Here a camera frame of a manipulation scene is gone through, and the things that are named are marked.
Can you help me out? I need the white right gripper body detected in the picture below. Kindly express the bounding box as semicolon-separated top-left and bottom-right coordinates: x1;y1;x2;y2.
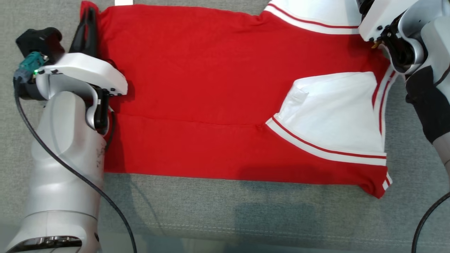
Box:
359;0;419;43

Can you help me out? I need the grey fabric sofa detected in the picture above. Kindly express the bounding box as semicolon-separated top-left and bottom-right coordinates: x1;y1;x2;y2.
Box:
0;0;450;253

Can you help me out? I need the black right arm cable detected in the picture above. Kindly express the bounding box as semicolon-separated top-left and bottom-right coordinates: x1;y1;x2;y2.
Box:
411;192;450;253

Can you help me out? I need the red and white jersey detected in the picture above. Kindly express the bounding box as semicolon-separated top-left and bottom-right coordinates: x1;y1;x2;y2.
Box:
80;0;399;199

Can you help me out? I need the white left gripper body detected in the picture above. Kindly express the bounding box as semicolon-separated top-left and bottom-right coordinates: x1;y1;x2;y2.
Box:
35;53;128;102

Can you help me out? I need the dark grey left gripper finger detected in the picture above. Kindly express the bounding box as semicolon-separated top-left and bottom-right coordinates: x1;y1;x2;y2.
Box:
69;14;89;55
87;7;99;58

